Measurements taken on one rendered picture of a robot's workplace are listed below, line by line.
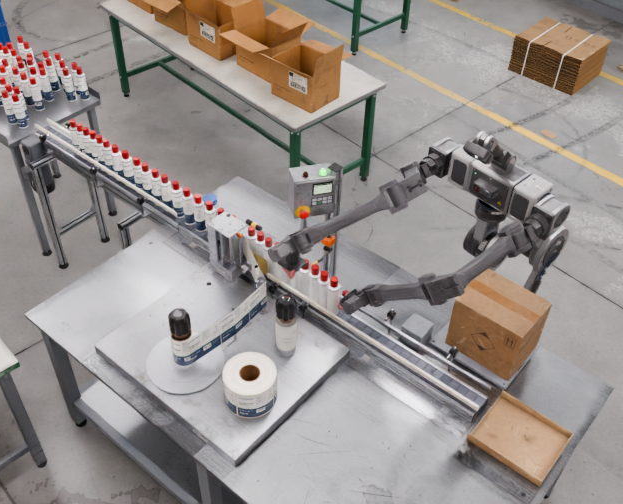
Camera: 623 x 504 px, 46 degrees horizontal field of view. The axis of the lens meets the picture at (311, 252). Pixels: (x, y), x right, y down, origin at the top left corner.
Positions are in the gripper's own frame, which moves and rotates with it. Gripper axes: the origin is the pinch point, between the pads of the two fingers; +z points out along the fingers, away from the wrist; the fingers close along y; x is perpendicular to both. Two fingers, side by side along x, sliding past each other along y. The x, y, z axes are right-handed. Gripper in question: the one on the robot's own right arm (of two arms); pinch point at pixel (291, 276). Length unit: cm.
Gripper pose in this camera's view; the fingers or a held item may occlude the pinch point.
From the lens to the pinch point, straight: 282.4
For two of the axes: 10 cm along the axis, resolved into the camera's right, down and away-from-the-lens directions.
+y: 7.7, 4.5, -4.5
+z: -0.3, 7.4, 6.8
